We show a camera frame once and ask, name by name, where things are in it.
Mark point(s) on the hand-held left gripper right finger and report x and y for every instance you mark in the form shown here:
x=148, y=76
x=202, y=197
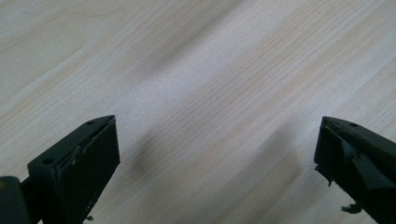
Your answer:
x=361, y=168

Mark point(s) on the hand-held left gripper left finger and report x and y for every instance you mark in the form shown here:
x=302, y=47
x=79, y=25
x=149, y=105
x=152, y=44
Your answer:
x=77, y=174

